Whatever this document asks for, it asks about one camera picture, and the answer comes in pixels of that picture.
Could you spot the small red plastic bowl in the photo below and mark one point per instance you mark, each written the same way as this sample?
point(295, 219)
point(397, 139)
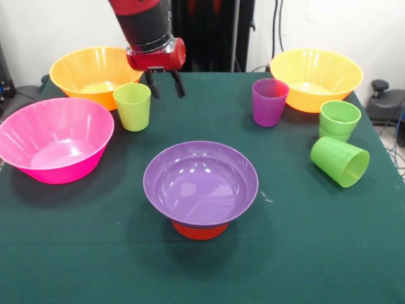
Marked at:
point(199, 232)

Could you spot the green plastic cup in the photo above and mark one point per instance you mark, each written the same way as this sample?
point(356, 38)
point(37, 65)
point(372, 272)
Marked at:
point(133, 111)
point(338, 161)
point(338, 123)

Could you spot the black equipment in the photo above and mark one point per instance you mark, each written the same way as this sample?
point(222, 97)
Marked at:
point(6, 73)

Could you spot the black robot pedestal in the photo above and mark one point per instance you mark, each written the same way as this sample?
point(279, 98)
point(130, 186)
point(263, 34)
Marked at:
point(212, 31)

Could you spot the dark green table cloth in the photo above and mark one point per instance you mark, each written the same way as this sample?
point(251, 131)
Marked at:
point(95, 253)

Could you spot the purple plastic cup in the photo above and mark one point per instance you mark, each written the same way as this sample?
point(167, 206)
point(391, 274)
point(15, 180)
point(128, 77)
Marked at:
point(265, 107)

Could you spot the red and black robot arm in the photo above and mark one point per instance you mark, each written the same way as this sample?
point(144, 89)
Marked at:
point(145, 25)

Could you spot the large orange plastic bowl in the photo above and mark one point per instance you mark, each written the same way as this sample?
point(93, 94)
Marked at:
point(88, 69)
point(316, 69)

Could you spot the grey round stand base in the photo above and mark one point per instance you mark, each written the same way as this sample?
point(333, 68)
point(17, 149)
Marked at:
point(27, 93)

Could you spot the black knobbed stand base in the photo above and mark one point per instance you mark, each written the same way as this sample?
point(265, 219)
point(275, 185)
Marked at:
point(389, 104)

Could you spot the purple plastic bowl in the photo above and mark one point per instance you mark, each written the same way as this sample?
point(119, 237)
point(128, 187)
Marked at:
point(202, 187)

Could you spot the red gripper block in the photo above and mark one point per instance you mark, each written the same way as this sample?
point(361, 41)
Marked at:
point(158, 60)

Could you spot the large pink plastic bowl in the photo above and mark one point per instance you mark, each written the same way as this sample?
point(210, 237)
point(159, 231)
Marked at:
point(53, 158)

